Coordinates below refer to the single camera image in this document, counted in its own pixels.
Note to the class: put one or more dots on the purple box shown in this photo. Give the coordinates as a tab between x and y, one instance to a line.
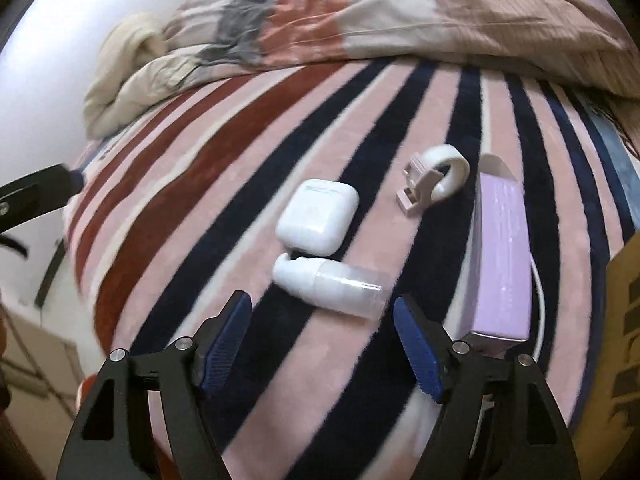
501	258

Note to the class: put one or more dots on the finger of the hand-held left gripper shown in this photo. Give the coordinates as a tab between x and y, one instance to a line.
31	194

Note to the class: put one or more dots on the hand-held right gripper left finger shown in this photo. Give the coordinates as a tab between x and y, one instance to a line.
229	340

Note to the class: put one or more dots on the white tape dispenser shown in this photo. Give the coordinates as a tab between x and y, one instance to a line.
434	176

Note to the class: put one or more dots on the patchwork quilt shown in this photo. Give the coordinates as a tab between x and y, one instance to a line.
400	15

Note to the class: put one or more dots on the striped blanket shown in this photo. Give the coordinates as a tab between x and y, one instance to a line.
320	240

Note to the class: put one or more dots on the white earbuds case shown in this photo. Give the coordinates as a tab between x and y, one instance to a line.
317	216

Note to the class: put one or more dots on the white pump bottle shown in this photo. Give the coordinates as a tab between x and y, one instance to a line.
331	284

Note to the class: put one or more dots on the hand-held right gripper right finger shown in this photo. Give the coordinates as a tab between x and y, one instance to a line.
419	346

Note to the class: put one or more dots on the cardboard box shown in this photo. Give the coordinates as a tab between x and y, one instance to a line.
620	340

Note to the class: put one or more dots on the cream cloth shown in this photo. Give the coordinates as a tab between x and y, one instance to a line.
125	75

